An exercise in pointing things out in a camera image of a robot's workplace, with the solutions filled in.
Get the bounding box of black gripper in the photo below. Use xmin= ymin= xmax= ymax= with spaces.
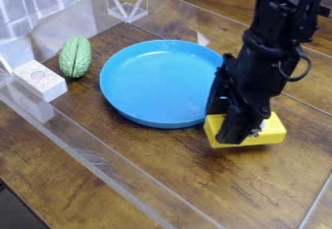
xmin=205 ymin=30 xmax=303 ymax=145

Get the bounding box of yellow brick with label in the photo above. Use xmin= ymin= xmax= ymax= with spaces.
xmin=204 ymin=113 xmax=287 ymax=148

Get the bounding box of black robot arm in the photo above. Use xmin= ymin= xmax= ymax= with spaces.
xmin=204 ymin=0 xmax=322 ymax=147

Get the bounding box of blue round tray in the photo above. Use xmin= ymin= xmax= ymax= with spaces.
xmin=101 ymin=40 xmax=224 ymax=129

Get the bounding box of green textured gourd toy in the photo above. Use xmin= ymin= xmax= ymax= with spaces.
xmin=59 ymin=35 xmax=93 ymax=78

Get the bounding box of white speckled block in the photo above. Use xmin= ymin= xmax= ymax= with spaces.
xmin=13 ymin=60 xmax=68 ymax=102

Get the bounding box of clear acrylic enclosure wall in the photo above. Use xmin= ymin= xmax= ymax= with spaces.
xmin=0 ymin=0 xmax=332 ymax=229

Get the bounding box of clear acrylic corner bracket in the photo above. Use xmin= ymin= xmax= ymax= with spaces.
xmin=106 ymin=0 xmax=149 ymax=23

